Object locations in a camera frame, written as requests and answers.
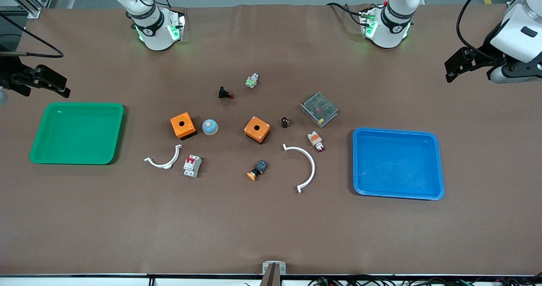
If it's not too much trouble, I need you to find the white red circuit breaker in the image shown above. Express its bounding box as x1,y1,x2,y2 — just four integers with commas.
183,155,202,178

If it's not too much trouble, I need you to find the green plastic tray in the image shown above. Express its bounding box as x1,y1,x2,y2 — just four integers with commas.
29,102,125,165

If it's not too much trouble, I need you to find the blue plastic tray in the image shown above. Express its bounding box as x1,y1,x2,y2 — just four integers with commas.
352,127,445,201

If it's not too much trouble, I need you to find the small white curved clamp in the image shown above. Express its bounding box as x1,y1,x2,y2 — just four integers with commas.
144,144,183,170

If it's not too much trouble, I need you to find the metal mesh power supply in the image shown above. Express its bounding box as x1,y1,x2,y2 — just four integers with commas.
300,92,339,128

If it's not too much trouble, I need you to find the orange black button box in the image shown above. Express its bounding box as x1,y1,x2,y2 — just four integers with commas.
243,116,271,144
170,112,198,140

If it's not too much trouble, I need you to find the red orange indicator lamp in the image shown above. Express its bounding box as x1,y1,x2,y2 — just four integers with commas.
307,131,326,153

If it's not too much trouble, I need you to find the large white curved clamp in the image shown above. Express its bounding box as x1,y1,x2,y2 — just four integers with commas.
282,143,316,194

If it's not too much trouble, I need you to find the yellow mushroom push button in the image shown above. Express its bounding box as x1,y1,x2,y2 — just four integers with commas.
247,160,268,181

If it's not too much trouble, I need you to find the brown table mat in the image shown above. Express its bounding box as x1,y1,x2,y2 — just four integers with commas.
0,5,542,276

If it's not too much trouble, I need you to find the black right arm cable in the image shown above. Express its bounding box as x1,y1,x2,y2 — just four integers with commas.
0,13,65,59

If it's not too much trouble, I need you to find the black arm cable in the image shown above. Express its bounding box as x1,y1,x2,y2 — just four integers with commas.
456,0,509,62
0,13,65,59

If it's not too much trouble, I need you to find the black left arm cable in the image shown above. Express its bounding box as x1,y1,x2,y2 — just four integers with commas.
456,0,509,62

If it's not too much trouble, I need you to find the black base power cable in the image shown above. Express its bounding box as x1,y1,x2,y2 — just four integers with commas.
325,2,365,24

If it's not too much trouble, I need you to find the white table edge rail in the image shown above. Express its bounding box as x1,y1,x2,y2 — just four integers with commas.
0,276,542,286

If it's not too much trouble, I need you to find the grey metal bracket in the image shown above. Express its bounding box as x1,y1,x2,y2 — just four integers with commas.
262,261,287,276

